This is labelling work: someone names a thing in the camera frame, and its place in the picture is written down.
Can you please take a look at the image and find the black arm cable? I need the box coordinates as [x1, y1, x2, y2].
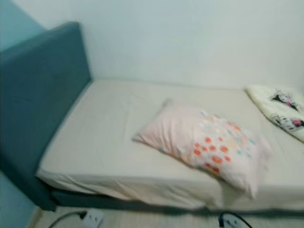
[218, 212, 250, 228]
[47, 210, 87, 228]

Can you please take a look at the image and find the pink pillow with coloured dots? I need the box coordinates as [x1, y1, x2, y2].
[132, 98, 273, 200]

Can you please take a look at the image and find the teal upholstered bed headboard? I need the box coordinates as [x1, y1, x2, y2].
[0, 21, 93, 212]

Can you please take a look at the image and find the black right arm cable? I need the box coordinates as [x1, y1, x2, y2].
[218, 212, 250, 228]

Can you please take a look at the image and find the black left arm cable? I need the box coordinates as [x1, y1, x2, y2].
[47, 210, 87, 228]

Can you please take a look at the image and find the cream cartoon print quilt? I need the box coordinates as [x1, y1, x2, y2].
[246, 84, 304, 143]

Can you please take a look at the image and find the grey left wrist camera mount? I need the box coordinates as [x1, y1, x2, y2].
[83, 209, 105, 228]

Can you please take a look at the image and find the bed mattress with cream sheet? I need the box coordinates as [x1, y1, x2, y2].
[36, 78, 304, 212]

